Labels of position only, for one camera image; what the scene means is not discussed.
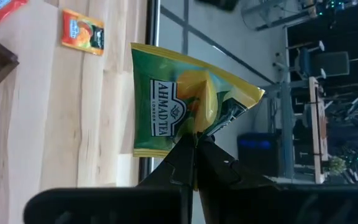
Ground yellow-orange foil tea packet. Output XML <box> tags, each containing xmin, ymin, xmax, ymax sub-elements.
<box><xmin>61</xmin><ymin>8</ymin><xmax>105</xmax><ymax>57</ymax></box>
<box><xmin>0</xmin><ymin>0</ymin><xmax>29</xmax><ymax>25</ymax></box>

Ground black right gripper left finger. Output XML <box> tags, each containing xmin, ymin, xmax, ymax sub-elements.
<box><xmin>23</xmin><ymin>133</ymin><xmax>195</xmax><ymax>224</ymax></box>

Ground small background potted plant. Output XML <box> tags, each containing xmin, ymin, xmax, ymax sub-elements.
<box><xmin>328</xmin><ymin>155</ymin><xmax>347</xmax><ymax>177</ymax></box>

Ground grey mesh office chair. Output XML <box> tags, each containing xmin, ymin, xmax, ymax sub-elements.
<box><xmin>273</xmin><ymin>40</ymin><xmax>351</xmax><ymax>82</ymax></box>

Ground black computer tower blue lights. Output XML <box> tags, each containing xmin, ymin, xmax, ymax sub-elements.
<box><xmin>237</xmin><ymin>132</ymin><xmax>284</xmax><ymax>178</ymax></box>

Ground wooden background table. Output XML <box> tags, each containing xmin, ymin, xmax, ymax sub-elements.
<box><xmin>308</xmin><ymin>76</ymin><xmax>329</xmax><ymax>184</ymax></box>

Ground green-yellow foil tea packet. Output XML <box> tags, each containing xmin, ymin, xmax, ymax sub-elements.
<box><xmin>131</xmin><ymin>42</ymin><xmax>266</xmax><ymax>159</ymax></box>

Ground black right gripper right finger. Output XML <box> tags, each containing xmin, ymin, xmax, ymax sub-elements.
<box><xmin>196</xmin><ymin>136</ymin><xmax>358</xmax><ymax>224</ymax></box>

